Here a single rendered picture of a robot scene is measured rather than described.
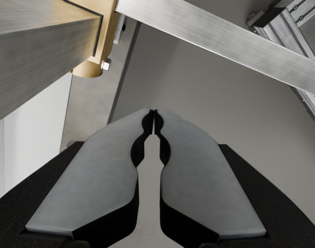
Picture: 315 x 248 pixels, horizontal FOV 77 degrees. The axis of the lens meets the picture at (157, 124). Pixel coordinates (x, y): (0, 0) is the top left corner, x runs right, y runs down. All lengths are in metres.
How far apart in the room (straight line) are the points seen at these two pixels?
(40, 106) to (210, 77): 0.83
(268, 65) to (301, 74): 0.04
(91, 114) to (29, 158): 0.29
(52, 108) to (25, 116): 0.07
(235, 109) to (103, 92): 0.95
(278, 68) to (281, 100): 1.06
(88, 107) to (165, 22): 0.23
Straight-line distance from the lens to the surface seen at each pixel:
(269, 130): 1.38
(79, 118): 0.40
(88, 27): 0.17
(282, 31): 0.91
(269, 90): 1.24
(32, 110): 0.54
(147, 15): 0.21
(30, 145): 0.61
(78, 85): 0.37
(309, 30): 0.99
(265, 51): 0.24
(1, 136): 0.62
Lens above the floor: 1.02
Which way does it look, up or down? 59 degrees down
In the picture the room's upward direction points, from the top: 178 degrees counter-clockwise
